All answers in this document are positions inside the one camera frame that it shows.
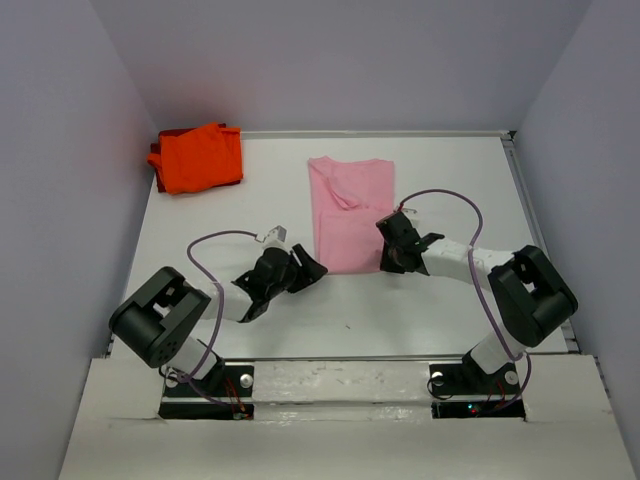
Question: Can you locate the pink t shirt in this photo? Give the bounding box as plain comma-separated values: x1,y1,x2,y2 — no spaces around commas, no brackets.
307,156,395,274

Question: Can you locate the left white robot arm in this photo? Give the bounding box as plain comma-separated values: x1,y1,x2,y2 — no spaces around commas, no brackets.
109,244,328,395

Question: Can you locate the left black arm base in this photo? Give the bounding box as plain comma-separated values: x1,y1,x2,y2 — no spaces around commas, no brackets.
158,362,255,421

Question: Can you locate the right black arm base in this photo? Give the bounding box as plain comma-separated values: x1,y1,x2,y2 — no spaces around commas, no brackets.
427,363,526,420

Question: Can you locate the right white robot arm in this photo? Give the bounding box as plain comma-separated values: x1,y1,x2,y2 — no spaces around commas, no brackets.
376,211,578,392

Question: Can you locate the orange folded t shirt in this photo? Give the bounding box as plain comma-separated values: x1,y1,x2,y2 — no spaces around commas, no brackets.
159,123,244,195

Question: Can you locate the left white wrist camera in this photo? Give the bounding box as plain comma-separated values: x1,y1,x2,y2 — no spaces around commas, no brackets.
255,225,287,250

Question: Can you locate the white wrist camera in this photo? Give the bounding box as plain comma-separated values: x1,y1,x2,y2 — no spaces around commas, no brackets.
255,225,287,250
398,206,418,218

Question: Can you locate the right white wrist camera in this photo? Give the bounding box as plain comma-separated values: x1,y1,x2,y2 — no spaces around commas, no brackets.
398,206,418,218

